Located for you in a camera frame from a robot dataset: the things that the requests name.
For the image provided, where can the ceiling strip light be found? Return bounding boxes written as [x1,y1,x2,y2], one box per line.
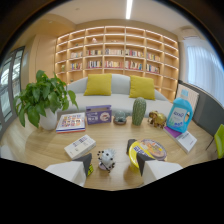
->
[125,0,134,20]

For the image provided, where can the wooden bookshelf wall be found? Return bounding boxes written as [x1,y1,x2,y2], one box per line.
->
[54,25,180,103]

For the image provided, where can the colourful picture book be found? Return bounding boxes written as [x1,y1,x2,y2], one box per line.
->
[55,112,87,134]

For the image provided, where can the white spiky toy figure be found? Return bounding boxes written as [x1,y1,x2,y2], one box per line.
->
[97,148,117,173]

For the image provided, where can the yellow black cube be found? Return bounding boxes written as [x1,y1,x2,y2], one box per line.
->
[86,163,95,178]

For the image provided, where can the white and purple book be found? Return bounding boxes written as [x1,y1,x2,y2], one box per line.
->
[163,125,198,155]

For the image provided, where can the small grey-green figurine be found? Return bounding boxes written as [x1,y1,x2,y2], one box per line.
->
[112,109,128,126]

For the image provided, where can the yellow cushion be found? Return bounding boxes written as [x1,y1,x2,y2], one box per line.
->
[83,73,113,97]
[128,74,156,101]

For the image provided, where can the white sofa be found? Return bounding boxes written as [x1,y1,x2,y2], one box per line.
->
[56,73,174,120]

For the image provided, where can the white window curtain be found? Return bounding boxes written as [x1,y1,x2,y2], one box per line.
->
[185,44,224,108]

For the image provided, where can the blue detergent bottle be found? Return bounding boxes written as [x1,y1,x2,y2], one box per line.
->
[165,88,194,134]

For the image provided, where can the yellow round instant noodle bowl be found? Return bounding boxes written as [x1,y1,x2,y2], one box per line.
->
[128,138,168,170]

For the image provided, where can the purple tea box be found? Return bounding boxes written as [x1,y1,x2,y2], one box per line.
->
[85,104,113,126]

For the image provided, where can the golden elephant figurine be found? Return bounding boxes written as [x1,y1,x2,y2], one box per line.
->
[147,110,167,130]

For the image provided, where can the white printed box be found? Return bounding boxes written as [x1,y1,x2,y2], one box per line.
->
[63,134,97,161]

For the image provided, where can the green potted plant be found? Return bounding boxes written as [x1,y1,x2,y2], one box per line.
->
[13,69,80,129]

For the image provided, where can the green chair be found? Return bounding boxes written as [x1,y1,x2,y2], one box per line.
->
[205,123,224,160]

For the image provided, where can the white plant pot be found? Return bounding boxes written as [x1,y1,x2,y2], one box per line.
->
[38,107,59,131]

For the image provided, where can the green cactus ornament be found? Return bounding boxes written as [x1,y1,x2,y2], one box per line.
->
[131,96,148,127]

